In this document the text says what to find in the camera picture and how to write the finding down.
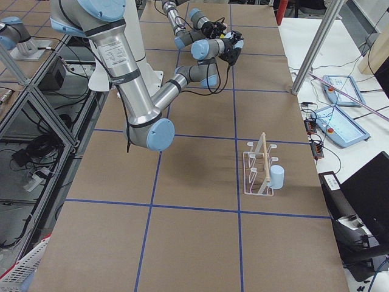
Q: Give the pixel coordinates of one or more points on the white perforated basket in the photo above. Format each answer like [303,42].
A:
[19,276]

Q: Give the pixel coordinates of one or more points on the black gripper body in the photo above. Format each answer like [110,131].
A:
[209,29]
[228,46]

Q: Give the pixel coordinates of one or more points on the light blue plastic cup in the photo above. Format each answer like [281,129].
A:
[238,47]

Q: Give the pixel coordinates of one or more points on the near teach pendant tablet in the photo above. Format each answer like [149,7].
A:
[343,130]

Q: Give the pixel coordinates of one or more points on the red cylinder tube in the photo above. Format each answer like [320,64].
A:
[281,11]

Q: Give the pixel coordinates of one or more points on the aluminium frame post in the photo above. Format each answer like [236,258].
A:
[319,38]

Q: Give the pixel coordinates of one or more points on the teach pendant tablet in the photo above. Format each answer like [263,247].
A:
[343,130]
[347,85]

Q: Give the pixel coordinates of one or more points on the white wire cup rack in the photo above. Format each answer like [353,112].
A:
[257,164]

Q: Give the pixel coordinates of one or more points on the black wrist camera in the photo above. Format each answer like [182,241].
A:
[236,35]

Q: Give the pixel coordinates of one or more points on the light blue cup on rack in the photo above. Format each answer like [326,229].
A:
[276,177]

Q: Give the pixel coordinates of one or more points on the far teach pendant tablet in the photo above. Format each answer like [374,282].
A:
[347,85]

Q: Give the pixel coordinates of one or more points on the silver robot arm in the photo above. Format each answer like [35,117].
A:
[188,27]
[103,23]

